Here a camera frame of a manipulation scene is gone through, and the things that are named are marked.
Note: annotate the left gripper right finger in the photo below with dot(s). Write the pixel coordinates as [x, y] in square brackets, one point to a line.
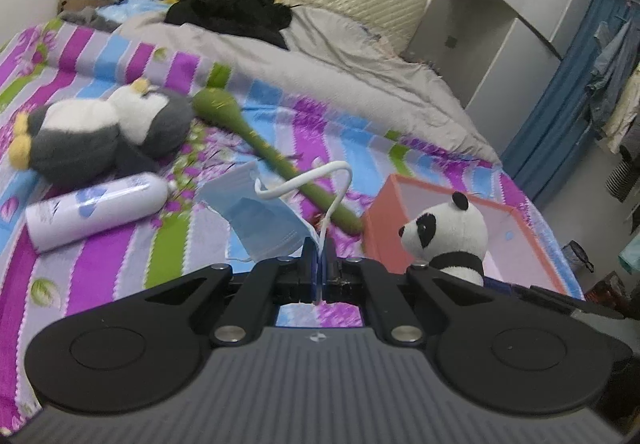
[367, 284]

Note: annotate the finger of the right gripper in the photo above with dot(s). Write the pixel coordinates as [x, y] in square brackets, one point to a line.
[554, 301]

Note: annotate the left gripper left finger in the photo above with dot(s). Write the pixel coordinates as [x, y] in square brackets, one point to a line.
[256, 300]

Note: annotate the light blue face mask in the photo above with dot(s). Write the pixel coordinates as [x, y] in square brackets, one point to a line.
[266, 225]

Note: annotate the black white panda plush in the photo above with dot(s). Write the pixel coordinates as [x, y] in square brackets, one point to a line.
[451, 237]

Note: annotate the orange cardboard box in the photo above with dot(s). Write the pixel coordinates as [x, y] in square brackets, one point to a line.
[514, 254]

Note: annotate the white waste bin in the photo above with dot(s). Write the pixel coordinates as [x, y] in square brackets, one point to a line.
[576, 258]

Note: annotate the blue curtain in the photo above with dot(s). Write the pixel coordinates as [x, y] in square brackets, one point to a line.
[556, 135]

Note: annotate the green plush stick toy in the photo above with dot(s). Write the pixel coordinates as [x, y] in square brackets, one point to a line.
[218, 107]

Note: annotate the colourful striped bed sheet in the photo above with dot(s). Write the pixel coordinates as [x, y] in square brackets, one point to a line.
[57, 60]

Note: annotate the hanging clothes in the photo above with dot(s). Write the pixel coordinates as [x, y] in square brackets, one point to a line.
[613, 103]

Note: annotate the grey white penguin plush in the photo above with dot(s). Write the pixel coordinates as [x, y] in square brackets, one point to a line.
[72, 142]

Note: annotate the grey duvet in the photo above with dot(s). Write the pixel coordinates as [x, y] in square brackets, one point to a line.
[335, 60]

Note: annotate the white cylindrical bottle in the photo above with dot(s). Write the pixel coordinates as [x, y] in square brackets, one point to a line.
[61, 220]

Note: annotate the grey white wardrobe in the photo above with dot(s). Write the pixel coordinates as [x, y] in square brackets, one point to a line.
[498, 56]

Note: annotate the black clothing pile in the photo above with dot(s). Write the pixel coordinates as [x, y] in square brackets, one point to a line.
[256, 19]

